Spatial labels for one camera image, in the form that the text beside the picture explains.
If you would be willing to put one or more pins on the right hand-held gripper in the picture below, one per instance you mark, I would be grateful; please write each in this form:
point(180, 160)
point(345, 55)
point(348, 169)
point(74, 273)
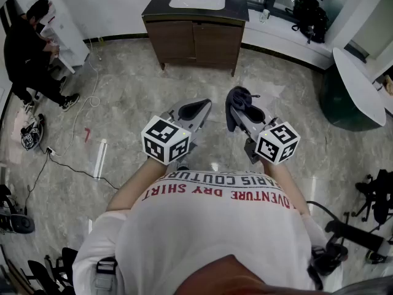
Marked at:
point(276, 143)

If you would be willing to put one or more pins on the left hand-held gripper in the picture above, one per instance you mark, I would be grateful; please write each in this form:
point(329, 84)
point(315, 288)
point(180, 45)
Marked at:
point(165, 140)

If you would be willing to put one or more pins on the dark grey cloth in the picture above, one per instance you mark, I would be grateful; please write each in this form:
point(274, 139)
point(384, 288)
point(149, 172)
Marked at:
point(235, 98)

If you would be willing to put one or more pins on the person's left forearm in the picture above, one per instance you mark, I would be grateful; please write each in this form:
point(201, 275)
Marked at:
point(135, 186)

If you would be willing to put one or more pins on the person's right forearm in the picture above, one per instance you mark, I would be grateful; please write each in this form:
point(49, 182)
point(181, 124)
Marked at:
point(288, 186)

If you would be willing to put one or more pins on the wooden vanity with black top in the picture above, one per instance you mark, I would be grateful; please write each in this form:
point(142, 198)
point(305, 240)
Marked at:
point(184, 41)

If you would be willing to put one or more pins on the white window ledge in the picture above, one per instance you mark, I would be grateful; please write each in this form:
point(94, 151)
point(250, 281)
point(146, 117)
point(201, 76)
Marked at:
point(276, 32)

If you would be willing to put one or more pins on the clear plastic bottle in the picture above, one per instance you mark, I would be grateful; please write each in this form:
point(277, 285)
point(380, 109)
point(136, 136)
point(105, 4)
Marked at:
point(264, 15)

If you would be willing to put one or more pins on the white table with green base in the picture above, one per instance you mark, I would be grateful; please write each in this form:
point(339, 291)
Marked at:
point(359, 88)

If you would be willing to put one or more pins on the person's white printed t-shirt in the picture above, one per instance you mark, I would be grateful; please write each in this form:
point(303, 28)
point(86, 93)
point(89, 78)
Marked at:
point(199, 226)

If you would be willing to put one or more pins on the black backpack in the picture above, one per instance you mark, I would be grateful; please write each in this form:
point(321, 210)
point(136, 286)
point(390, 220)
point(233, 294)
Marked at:
point(311, 20)

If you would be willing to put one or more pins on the white sink basin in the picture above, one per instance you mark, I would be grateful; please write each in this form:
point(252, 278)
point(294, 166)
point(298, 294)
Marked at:
point(196, 2)

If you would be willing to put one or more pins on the white desk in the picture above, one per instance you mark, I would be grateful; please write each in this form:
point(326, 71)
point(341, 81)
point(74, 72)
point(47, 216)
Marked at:
point(72, 41)

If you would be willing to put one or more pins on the white power strip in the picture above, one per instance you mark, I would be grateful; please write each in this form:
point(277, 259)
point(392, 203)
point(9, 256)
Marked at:
point(50, 151)

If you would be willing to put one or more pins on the black tripod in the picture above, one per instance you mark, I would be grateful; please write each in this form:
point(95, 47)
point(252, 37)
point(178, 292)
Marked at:
point(380, 195)

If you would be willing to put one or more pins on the spare gripper on floor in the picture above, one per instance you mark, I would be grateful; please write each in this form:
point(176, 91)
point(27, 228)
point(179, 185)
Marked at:
point(32, 132)

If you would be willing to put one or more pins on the person's chin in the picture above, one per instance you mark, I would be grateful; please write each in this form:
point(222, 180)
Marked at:
point(233, 275)

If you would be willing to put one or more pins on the black floor equipment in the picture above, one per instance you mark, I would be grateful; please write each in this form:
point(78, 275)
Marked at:
point(18, 223)

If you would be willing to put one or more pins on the black office chair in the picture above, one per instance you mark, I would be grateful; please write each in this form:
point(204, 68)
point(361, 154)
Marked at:
point(46, 275)

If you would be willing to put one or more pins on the yellow wall plug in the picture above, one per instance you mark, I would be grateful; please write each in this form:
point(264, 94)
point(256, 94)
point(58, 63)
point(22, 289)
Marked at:
point(101, 41)

